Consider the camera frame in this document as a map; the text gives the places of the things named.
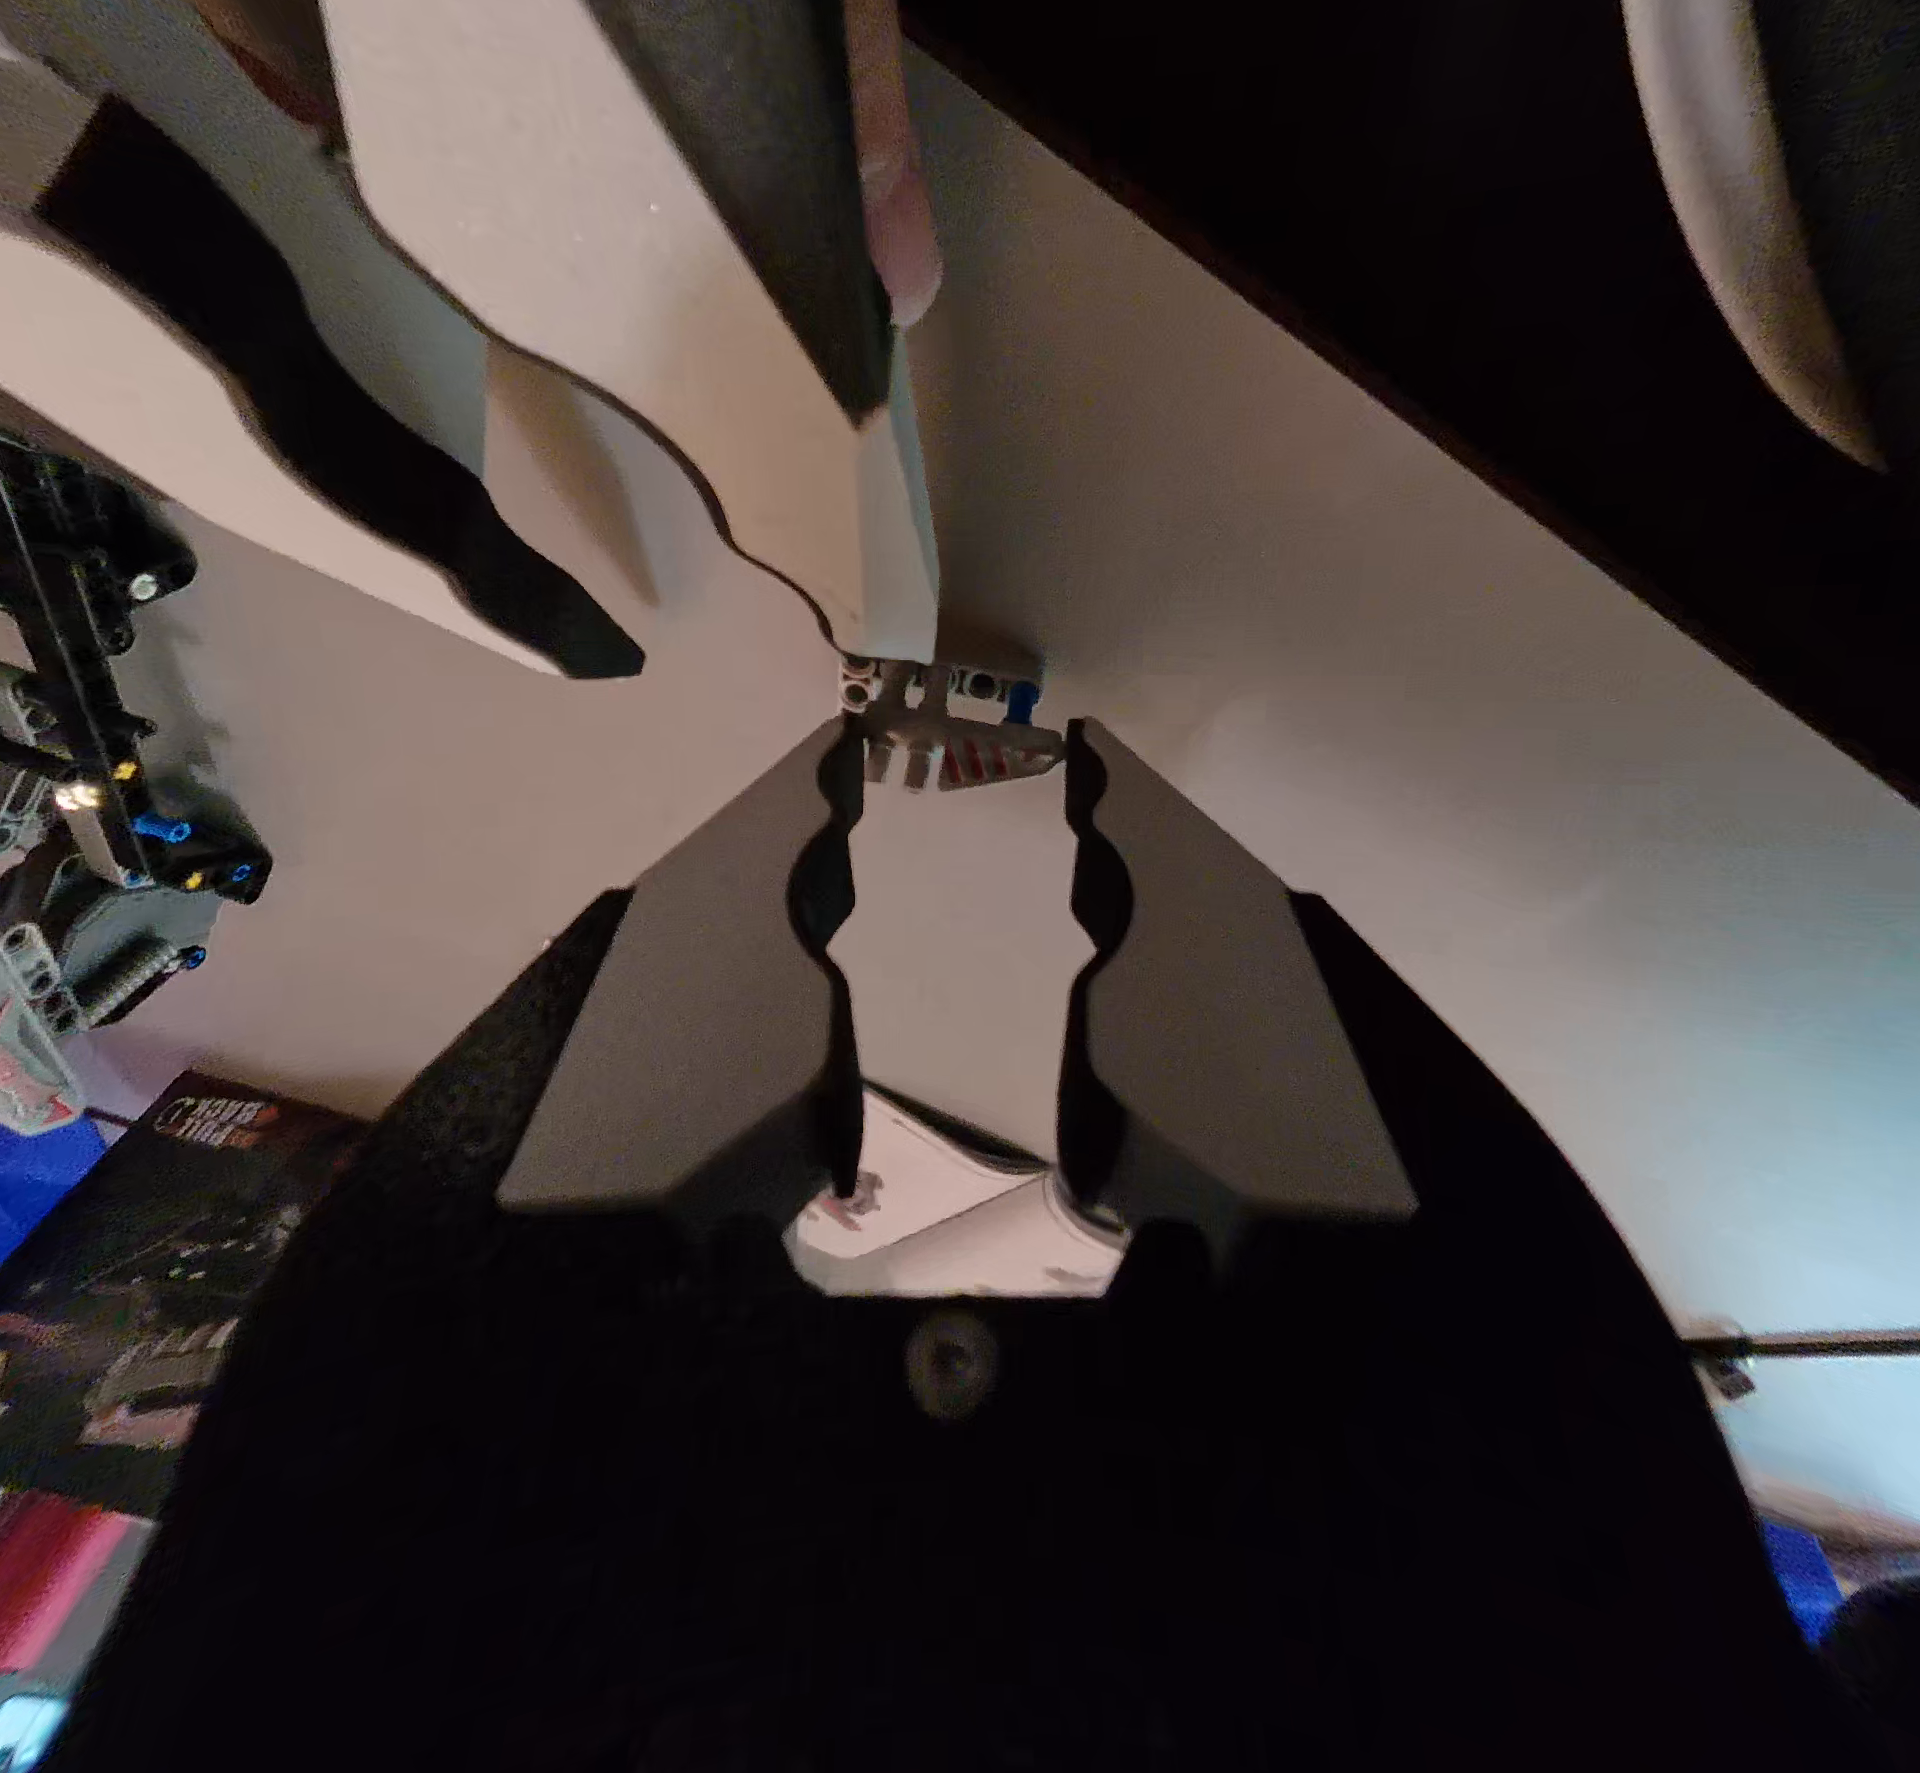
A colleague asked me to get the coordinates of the small grey toy brick assembly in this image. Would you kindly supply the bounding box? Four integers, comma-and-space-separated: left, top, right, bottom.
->
837, 655, 1070, 794

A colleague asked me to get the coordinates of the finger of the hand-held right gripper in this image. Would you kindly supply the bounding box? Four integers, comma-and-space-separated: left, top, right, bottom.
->
0, 45, 650, 683
313, 0, 941, 668

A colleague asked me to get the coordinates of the black cable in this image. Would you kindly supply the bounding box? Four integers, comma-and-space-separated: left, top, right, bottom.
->
1678, 1328, 1920, 1400

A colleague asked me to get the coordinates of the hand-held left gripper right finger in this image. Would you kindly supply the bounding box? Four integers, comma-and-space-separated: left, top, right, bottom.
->
1054, 715, 1421, 1230

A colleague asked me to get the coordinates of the black chair with white rim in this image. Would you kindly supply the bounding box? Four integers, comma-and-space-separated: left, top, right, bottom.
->
1602, 0, 1920, 473

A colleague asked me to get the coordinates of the white desk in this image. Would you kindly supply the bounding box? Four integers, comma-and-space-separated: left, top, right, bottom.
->
0, 40, 1920, 1550

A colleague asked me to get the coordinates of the pink printed box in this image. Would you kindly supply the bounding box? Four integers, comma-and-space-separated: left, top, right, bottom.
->
0, 1487, 162, 1773

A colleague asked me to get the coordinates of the person's right hand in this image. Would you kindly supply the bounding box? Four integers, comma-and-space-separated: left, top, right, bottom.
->
821, 0, 947, 332

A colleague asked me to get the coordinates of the black toy brick vehicle model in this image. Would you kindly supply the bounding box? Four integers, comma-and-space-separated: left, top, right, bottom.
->
0, 430, 275, 1129

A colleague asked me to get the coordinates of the blue flat object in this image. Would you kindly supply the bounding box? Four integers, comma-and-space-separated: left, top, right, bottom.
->
1752, 1515, 1851, 1648
0, 1109, 130, 1268

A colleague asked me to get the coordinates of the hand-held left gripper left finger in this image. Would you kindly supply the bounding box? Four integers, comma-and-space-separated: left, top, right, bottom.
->
499, 715, 872, 1219

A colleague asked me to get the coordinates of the dark printed cardboard box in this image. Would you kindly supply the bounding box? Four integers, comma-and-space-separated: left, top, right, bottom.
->
0, 1068, 377, 1520

